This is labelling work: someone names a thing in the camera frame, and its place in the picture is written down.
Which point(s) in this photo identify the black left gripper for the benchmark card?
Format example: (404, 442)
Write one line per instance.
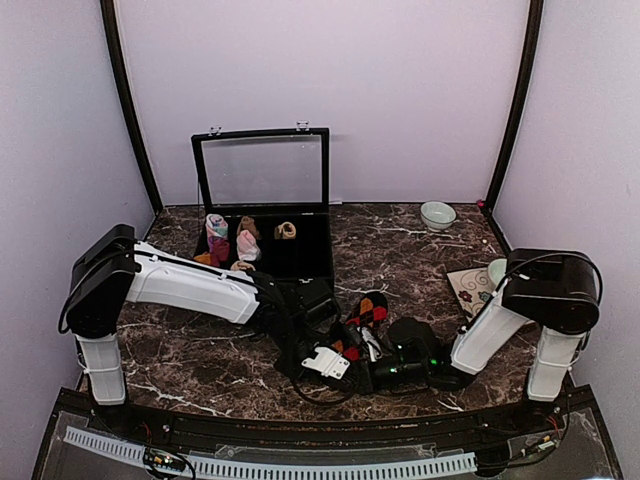
(296, 374)

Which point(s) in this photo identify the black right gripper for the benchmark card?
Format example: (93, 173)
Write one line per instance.
(374, 387)

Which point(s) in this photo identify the black argyle orange red sock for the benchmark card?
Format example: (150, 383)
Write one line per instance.
(344, 335)

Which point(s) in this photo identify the striped beige maroon sock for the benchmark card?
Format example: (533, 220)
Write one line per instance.
(285, 231)

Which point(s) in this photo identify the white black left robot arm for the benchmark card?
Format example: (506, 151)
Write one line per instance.
(118, 269)

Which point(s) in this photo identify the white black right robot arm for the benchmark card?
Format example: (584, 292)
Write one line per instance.
(559, 291)

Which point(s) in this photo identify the square floral plate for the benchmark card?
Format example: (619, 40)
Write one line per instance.
(472, 288)

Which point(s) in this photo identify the beige rolled sock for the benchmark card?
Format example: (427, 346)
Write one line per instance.
(241, 265)

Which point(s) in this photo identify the pink white rolled sock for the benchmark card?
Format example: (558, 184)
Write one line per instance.
(247, 247)

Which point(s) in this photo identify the pale green bowl on plate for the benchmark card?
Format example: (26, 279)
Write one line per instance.
(496, 271)

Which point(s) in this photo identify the magenta rolled sock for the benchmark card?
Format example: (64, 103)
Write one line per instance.
(219, 250)

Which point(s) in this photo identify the orange rolled sock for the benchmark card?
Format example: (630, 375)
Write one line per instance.
(204, 258)

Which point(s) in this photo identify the brown rolled sock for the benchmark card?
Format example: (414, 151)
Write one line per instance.
(248, 224)

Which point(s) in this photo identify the multicolour rolled sock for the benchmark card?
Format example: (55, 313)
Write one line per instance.
(216, 226)

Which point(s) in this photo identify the pale green bowl at back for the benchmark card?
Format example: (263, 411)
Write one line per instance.
(437, 216)

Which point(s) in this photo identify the small circuit board right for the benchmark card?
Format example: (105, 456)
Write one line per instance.
(542, 445)

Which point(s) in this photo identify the small circuit board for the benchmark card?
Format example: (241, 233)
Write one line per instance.
(160, 461)
(542, 445)

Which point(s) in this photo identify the black box with glass lid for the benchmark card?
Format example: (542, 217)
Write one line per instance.
(274, 176)

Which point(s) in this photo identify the small circuit board left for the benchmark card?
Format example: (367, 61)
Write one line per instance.
(160, 461)

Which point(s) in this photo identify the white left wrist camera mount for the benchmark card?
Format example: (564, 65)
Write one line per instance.
(327, 362)

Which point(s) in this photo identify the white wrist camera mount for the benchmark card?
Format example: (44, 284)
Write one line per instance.
(371, 343)
(327, 362)

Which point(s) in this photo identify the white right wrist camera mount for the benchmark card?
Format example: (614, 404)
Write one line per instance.
(371, 343)

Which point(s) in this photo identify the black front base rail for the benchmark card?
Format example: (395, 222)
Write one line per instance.
(184, 431)

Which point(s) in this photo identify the black right frame post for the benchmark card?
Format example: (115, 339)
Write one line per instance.
(531, 37)

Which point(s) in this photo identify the black frame post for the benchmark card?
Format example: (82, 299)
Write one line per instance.
(531, 37)
(119, 71)

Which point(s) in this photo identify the black left frame post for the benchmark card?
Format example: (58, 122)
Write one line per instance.
(119, 71)

